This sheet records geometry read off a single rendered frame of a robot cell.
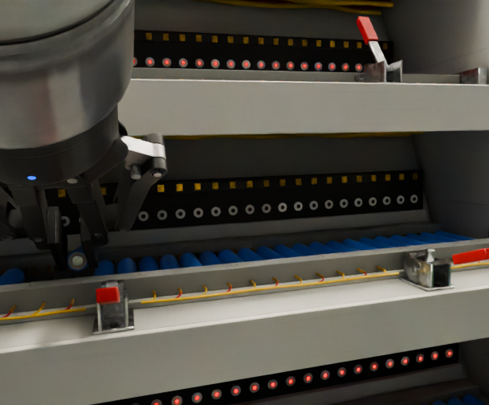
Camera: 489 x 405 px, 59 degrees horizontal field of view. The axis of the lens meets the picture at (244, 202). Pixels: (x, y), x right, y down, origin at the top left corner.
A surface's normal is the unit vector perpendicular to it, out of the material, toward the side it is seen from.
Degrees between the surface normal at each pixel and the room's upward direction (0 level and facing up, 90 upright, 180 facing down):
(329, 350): 111
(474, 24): 90
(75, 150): 147
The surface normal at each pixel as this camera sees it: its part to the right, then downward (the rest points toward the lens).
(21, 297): 0.26, 0.10
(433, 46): -0.96, 0.06
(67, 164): 0.54, 0.80
